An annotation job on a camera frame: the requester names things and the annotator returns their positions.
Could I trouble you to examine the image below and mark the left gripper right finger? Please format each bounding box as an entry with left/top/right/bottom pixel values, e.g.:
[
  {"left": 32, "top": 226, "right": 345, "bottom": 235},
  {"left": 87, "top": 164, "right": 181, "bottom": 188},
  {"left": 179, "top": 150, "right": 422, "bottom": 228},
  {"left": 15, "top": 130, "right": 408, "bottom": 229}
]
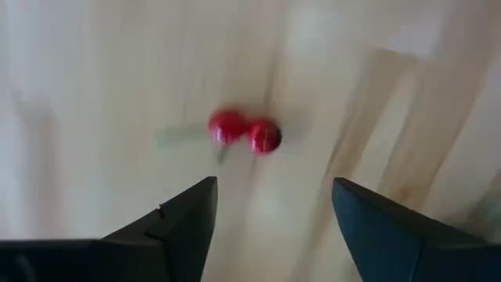
[{"left": 332, "top": 178, "right": 501, "bottom": 282}]

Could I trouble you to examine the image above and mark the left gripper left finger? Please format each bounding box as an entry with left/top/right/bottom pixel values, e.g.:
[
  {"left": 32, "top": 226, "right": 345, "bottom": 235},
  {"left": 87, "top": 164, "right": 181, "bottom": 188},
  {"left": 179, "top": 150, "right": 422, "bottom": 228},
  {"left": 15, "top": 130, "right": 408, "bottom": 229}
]
[{"left": 96, "top": 175, "right": 218, "bottom": 282}]

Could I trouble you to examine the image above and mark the red cherry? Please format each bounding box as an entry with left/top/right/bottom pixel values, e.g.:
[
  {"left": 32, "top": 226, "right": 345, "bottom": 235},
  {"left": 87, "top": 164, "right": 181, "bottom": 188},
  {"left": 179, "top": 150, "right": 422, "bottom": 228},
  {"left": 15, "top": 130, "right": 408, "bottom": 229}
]
[
  {"left": 245, "top": 117, "right": 283, "bottom": 156},
  {"left": 207, "top": 110, "right": 248, "bottom": 145}
]

